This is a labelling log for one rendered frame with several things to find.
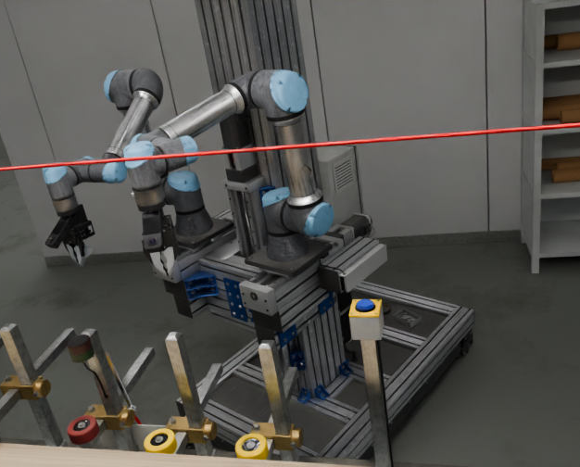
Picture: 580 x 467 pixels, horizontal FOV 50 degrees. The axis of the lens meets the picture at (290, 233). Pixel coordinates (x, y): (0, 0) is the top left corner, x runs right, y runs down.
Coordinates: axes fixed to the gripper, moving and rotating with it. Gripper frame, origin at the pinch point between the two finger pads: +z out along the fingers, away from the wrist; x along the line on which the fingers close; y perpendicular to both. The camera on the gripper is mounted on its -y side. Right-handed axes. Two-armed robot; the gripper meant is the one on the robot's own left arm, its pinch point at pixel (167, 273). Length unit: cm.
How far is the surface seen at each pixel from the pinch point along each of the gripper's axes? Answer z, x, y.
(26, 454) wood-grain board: 37, 44, -17
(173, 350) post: 16.0, 1.0, -13.0
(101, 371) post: 23.6, 23.0, -4.9
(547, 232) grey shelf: 109, -206, 185
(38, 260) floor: 128, 153, 323
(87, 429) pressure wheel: 35.8, 28.6, -13.0
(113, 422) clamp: 41.5, 24.1, -5.1
